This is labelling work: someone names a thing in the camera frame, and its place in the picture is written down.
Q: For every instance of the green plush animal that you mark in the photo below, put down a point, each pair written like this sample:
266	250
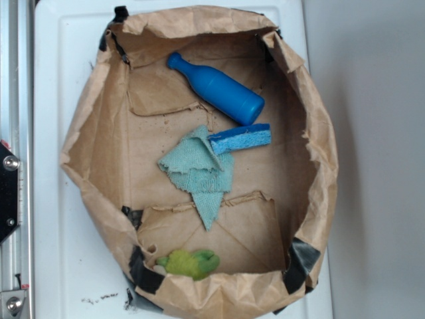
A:
197	265

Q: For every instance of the brown paper bag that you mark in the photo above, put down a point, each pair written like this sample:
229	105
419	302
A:
272	228

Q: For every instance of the light teal cloth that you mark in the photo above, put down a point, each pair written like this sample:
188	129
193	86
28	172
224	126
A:
192	166

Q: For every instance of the blue sponge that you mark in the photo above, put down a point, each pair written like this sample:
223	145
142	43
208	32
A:
240	138

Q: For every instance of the blue plastic bottle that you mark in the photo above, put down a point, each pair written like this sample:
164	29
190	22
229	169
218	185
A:
218	89

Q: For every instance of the black mounting bracket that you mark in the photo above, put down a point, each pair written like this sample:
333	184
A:
9	189

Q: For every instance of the aluminium frame rail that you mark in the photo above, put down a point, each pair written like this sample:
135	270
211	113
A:
17	81

